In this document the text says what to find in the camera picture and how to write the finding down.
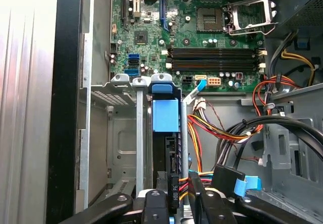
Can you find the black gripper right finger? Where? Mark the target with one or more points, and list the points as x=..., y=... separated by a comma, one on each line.
x=214, y=209

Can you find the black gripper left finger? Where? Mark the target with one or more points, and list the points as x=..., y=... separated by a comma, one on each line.
x=154, y=209

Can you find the hard disk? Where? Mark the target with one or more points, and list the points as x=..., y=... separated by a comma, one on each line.
x=165, y=115

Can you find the grey empty disk bay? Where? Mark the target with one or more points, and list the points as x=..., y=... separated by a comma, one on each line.
x=123, y=138

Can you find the metal disk bay cage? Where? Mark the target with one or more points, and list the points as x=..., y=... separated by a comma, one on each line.
x=302, y=158

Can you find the black RAM slot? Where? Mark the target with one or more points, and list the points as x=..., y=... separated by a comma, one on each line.
x=214, y=65
x=214, y=52

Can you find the black open PC case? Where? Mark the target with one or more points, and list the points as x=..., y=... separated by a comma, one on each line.
x=65, y=82

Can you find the black chipset chip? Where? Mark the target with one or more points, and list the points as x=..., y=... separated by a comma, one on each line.
x=141, y=37

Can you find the locking lever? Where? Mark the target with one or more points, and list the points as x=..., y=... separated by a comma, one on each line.
x=248, y=33

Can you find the CPU socket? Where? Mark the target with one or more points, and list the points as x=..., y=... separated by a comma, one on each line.
x=209, y=19

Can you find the green motherboard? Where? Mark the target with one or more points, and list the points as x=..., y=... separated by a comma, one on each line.
x=176, y=19

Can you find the blue expansion slot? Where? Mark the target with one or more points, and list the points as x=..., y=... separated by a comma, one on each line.
x=162, y=4

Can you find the metal socket cover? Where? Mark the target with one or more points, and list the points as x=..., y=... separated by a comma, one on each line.
x=267, y=9

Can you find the black expansion slot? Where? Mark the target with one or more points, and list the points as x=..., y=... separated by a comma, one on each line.
x=123, y=4

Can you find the grey power supply unit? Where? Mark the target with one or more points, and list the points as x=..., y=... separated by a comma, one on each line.
x=302, y=9

